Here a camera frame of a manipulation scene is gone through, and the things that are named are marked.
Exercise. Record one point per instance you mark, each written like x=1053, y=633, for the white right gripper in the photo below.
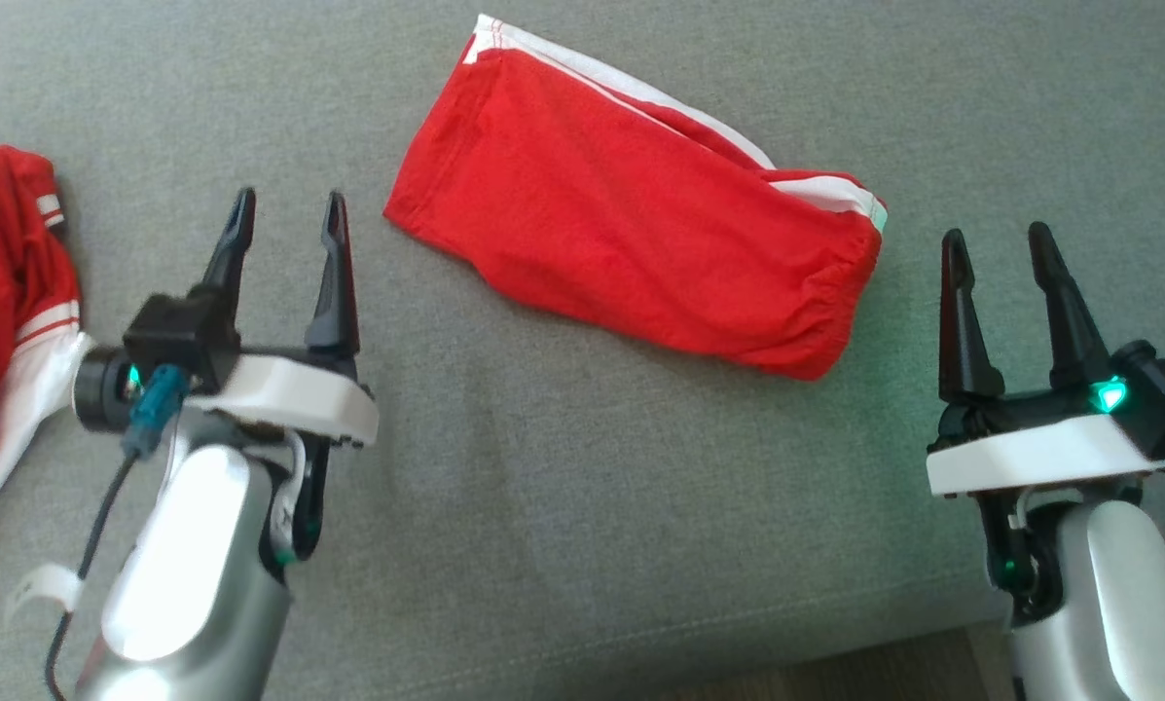
x=1030, y=453

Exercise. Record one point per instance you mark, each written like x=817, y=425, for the red shorts white stripe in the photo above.
x=621, y=214

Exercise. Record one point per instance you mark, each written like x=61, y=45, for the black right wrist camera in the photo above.
x=1161, y=389

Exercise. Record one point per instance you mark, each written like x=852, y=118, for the grey sofa seat cushion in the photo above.
x=563, y=487

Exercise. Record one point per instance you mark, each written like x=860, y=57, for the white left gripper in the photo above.
x=290, y=399

